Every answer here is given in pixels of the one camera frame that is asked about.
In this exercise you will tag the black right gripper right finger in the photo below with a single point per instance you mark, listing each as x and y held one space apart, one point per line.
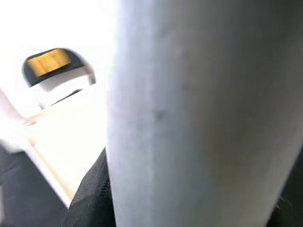
291 212

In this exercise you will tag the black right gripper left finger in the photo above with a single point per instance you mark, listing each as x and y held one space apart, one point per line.
94 201

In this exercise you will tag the white plastic table leg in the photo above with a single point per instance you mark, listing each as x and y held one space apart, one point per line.
201 118

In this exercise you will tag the white plastic children table top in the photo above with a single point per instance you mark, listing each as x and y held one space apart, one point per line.
66 146

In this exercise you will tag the black folding chair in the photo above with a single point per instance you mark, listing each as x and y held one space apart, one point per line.
47 62

